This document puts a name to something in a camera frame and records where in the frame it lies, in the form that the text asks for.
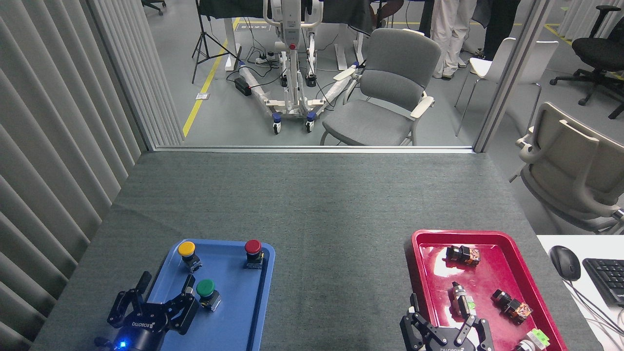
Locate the grey padded chair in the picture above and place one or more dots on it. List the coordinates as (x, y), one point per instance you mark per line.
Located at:
(390, 87)

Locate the beige office chair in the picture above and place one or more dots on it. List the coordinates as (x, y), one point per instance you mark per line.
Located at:
(570, 165)

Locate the black tripod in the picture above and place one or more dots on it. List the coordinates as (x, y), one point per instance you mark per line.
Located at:
(204, 34)

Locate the silver post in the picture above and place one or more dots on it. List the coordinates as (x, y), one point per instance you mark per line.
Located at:
(512, 73)

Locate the red push button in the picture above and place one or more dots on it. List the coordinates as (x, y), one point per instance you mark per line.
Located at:
(253, 246)

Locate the black keyboard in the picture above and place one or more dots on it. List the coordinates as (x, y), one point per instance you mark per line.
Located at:
(607, 280)

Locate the white power strip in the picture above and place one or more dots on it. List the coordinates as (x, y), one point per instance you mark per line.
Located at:
(264, 59)

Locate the silver switch with green block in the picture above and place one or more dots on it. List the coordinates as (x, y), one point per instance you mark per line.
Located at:
(460, 300)

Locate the black computer mouse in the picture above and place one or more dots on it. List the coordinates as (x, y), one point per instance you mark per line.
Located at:
(565, 263)

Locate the desk with black cloth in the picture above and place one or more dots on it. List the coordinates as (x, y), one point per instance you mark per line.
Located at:
(341, 9)

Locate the blue plastic tray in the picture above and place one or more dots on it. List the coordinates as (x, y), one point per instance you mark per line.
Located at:
(234, 302)

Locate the red plastic tray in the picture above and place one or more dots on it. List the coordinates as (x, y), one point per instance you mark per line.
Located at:
(492, 278)

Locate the white plastic chair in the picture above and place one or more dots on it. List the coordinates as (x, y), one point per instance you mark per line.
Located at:
(497, 58)

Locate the silver floor socket plate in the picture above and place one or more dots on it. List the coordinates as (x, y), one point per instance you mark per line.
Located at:
(202, 96)

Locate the white stand on wheels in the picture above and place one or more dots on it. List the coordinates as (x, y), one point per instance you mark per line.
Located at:
(291, 58)

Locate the person in pale trousers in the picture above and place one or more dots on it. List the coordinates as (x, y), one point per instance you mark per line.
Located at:
(451, 29)

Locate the white green switch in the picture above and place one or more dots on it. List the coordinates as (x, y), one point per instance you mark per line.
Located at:
(536, 338)

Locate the black power adapter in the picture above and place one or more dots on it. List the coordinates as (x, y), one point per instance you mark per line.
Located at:
(243, 86)

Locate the black office chair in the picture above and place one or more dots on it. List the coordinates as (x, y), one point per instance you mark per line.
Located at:
(597, 51)

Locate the person in dark trousers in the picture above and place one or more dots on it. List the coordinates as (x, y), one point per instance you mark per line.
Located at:
(499, 24)

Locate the silver table rail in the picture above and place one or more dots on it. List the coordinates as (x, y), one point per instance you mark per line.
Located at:
(312, 149)

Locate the yellow push button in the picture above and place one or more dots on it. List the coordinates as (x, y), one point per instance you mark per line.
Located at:
(186, 248)

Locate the black orange switch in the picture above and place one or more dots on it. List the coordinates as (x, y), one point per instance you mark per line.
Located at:
(511, 306)
(463, 255)

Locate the green push button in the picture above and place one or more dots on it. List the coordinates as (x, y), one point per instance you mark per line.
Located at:
(205, 287)

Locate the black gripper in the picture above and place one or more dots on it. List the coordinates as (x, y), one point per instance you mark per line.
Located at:
(451, 341)
(141, 336)

